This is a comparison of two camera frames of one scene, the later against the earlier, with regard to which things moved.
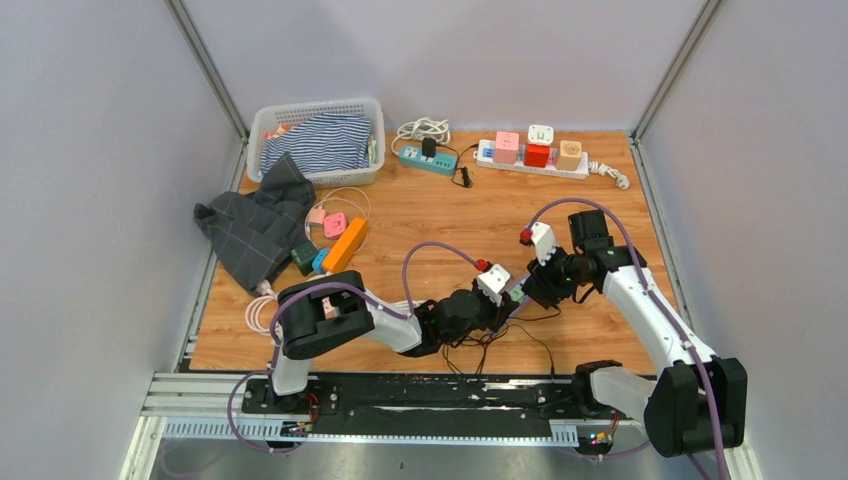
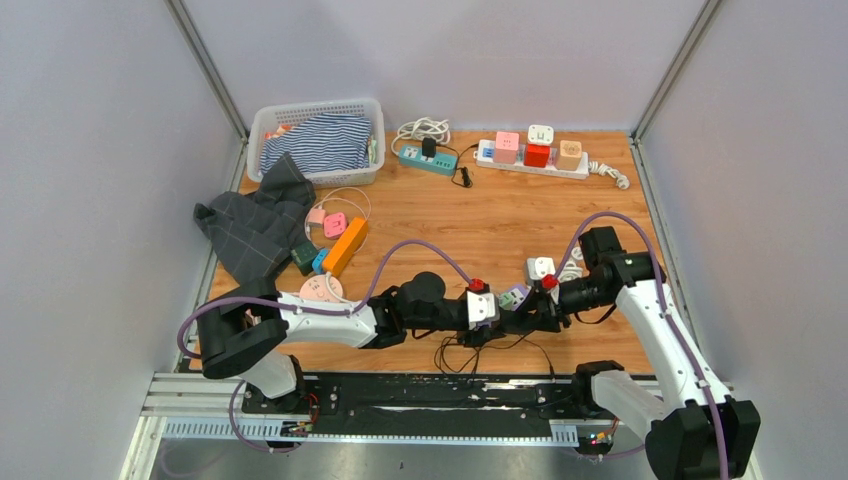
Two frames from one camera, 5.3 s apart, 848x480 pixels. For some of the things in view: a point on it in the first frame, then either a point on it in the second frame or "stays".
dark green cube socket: [305, 255] stays
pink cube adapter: [335, 225] stays
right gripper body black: [560, 275] to [555, 313]
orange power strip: [347, 245] stays
